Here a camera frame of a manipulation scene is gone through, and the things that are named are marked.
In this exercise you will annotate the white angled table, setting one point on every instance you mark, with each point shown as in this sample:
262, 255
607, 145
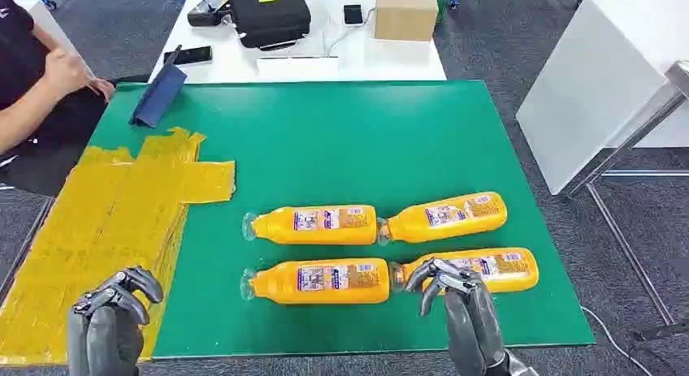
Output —
592, 83

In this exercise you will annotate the orange drink bottle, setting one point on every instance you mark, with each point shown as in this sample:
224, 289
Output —
409, 225
280, 228
280, 285
516, 274

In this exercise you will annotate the green crate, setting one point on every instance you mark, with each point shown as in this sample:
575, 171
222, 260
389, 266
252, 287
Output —
441, 1

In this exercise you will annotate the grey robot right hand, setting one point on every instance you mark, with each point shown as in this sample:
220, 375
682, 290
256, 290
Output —
473, 330

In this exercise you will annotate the metal stand frame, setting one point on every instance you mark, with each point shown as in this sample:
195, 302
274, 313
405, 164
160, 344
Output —
675, 84

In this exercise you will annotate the flat white box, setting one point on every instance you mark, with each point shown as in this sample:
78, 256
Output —
298, 67

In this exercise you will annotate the green table mat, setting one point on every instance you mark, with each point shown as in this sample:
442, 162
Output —
350, 147

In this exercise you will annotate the white side table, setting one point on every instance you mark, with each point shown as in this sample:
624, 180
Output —
51, 24

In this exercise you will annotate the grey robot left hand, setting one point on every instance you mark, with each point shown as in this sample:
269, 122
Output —
105, 341

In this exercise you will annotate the black smartphone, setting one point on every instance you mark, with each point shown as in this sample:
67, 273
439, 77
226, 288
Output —
188, 55

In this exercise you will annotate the cardboard box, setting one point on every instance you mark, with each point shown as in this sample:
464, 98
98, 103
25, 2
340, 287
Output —
406, 16

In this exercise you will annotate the small black phone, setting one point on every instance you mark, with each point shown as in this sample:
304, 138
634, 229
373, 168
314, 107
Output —
353, 14

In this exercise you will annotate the yellow plastic sheet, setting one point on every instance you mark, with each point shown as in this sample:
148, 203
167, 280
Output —
97, 217

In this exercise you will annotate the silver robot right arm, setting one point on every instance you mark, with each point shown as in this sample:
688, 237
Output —
518, 369

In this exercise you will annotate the person's hand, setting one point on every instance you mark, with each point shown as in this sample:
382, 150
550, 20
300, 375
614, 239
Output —
64, 72
102, 88

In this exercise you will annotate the dark blue tablet case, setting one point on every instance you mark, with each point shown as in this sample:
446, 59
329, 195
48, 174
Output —
159, 96

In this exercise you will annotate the person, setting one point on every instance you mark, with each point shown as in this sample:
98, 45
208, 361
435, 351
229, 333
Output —
16, 50

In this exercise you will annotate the black carry case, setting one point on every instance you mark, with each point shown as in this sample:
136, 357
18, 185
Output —
269, 18

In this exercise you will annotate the black handheld device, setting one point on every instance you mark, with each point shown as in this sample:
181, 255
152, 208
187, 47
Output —
207, 13

